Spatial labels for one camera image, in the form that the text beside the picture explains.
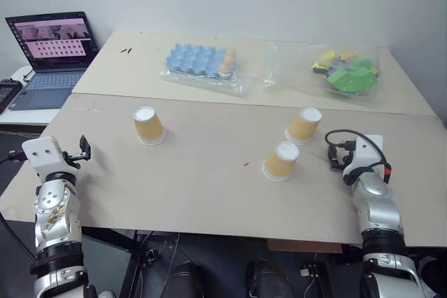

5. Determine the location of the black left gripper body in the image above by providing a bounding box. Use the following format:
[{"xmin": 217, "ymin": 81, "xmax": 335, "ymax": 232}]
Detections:
[{"xmin": 61, "ymin": 151, "xmax": 83, "ymax": 170}]

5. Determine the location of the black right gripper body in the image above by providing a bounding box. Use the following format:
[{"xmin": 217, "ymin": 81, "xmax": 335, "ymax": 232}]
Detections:
[{"xmin": 337, "ymin": 147, "xmax": 357, "ymax": 172}]

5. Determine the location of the orange paper cup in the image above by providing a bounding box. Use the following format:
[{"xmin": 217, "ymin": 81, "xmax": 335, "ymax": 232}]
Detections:
[
  {"xmin": 284, "ymin": 107, "xmax": 323, "ymax": 147},
  {"xmin": 132, "ymin": 105, "xmax": 166, "ymax": 147},
  {"xmin": 261, "ymin": 140, "xmax": 300, "ymax": 182}
]

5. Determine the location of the green foam toy piece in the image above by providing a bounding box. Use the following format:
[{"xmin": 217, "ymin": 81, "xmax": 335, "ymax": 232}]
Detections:
[{"xmin": 325, "ymin": 66, "xmax": 381, "ymax": 94}]

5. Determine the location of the clear bag with foam toys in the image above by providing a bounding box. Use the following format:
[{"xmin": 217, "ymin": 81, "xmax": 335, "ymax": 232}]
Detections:
[{"xmin": 263, "ymin": 40, "xmax": 384, "ymax": 103}]

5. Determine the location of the grey open laptop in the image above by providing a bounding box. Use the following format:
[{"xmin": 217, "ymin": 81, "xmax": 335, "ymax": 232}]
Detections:
[{"xmin": 4, "ymin": 10, "xmax": 100, "ymax": 112}]

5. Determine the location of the clear bag with egg tray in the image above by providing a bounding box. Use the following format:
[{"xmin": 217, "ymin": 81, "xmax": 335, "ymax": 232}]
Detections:
[{"xmin": 159, "ymin": 41, "xmax": 260, "ymax": 96}]

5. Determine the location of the dark rounded shape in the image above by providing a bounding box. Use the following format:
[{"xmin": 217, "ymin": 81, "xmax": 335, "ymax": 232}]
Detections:
[
  {"xmin": 163, "ymin": 260, "xmax": 210, "ymax": 298},
  {"xmin": 245, "ymin": 258, "xmax": 293, "ymax": 298}
]

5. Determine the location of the blue egg tray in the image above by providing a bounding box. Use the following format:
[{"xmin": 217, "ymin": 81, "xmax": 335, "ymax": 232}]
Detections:
[{"xmin": 164, "ymin": 43, "xmax": 225, "ymax": 77}]

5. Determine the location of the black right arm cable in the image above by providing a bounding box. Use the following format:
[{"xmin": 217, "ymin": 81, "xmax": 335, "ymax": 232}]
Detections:
[{"xmin": 324, "ymin": 129, "xmax": 393, "ymax": 186}]

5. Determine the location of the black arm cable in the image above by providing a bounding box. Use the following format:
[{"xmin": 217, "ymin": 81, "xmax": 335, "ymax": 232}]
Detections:
[
  {"xmin": 0, "ymin": 150, "xmax": 26, "ymax": 165},
  {"xmin": 324, "ymin": 129, "xmax": 393, "ymax": 186}
]

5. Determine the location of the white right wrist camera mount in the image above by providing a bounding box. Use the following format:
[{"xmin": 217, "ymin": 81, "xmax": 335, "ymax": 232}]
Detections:
[{"xmin": 343, "ymin": 133, "xmax": 386, "ymax": 177}]

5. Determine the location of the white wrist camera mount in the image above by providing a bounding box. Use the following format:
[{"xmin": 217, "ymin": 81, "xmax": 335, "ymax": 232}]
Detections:
[
  {"xmin": 21, "ymin": 136, "xmax": 69, "ymax": 177},
  {"xmin": 343, "ymin": 133, "xmax": 386, "ymax": 177}
]

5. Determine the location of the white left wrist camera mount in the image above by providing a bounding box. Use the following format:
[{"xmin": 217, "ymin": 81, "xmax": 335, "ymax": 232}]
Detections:
[{"xmin": 21, "ymin": 136, "xmax": 69, "ymax": 177}]

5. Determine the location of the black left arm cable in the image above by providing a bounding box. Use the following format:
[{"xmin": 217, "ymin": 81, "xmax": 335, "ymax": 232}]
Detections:
[{"xmin": 0, "ymin": 150, "xmax": 26, "ymax": 165}]

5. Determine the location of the black table frame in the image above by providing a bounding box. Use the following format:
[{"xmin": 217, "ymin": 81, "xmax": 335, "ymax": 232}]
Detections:
[{"xmin": 118, "ymin": 228, "xmax": 165, "ymax": 298}]

